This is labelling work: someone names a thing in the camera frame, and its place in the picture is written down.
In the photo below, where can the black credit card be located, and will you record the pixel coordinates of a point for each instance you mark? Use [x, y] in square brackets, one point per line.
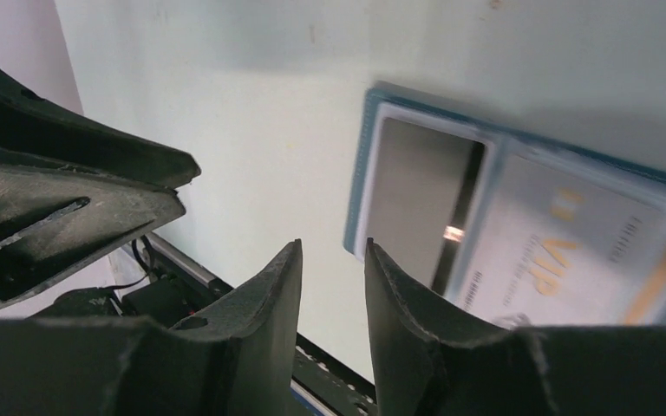
[423, 187]

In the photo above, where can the blue card holder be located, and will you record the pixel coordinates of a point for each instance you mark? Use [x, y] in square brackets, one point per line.
[388, 101]

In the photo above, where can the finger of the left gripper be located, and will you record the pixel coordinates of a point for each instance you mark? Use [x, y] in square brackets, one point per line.
[56, 219]
[32, 124]

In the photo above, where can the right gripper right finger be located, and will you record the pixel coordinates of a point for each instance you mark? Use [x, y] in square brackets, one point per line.
[432, 358]

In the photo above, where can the white VIP credit card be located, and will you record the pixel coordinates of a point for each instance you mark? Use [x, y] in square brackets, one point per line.
[565, 241]

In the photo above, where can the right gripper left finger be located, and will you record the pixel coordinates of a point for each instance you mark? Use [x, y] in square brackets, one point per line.
[234, 357]

